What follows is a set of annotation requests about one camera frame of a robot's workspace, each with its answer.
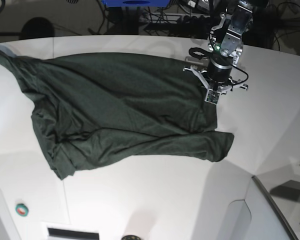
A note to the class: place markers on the black round stool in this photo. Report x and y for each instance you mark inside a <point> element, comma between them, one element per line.
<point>36,28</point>

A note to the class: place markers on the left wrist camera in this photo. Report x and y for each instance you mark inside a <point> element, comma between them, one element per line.
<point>212,96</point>

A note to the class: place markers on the black power strip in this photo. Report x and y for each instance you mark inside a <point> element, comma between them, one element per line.
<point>196,19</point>

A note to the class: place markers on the dark green t-shirt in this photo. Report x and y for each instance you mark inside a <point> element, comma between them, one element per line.
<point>93,110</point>

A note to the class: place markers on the red green emergency button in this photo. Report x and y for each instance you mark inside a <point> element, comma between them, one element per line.
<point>21,209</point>

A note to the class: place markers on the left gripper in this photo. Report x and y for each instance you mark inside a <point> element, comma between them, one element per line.
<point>214,74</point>

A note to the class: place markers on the blue box with oval hole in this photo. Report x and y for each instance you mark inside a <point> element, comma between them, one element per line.
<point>135,3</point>

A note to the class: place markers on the grey metal rail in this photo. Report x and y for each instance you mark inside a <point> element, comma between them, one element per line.
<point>279,215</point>

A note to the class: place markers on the black round knob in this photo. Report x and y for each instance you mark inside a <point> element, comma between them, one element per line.
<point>130,237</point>

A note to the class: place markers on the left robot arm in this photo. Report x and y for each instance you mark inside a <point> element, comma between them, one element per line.
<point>225,44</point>

